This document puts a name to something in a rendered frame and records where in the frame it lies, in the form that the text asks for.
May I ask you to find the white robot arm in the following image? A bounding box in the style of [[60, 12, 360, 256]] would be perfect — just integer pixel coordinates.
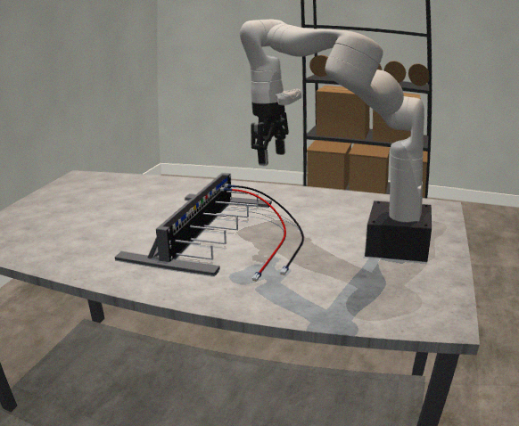
[[240, 20, 424, 222]]

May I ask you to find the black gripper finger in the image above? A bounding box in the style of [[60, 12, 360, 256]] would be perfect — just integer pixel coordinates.
[[274, 112, 289, 155], [251, 122, 276, 166]]

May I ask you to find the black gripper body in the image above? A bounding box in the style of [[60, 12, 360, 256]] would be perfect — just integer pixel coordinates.
[[251, 102, 284, 136]]

